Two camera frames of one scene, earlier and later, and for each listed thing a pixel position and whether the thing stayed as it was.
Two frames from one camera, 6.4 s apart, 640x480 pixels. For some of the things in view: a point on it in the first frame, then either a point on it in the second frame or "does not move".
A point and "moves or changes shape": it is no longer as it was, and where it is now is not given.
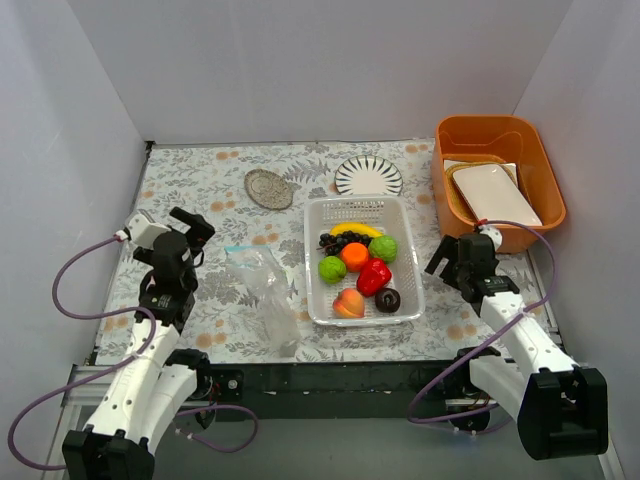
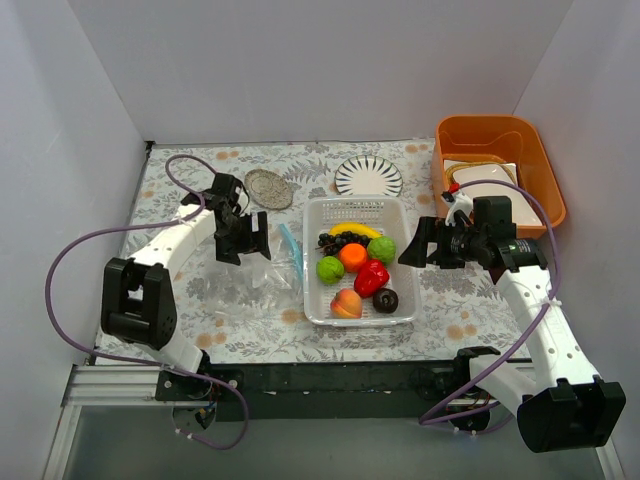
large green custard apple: (383, 247) does not move
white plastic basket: (361, 263) does not move
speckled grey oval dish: (268, 189) does not move
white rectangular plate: (493, 195) does not move
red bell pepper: (373, 276) does not move
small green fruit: (331, 269) does not move
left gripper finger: (199, 231) → (259, 234)
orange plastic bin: (516, 140) does not move
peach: (349, 304) does not move
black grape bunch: (332, 245) does not move
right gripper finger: (448, 248) → (416, 253)
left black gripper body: (195, 232) → (242, 236)
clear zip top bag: (260, 271) moves or changes shape
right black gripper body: (451, 261) → (441, 242)
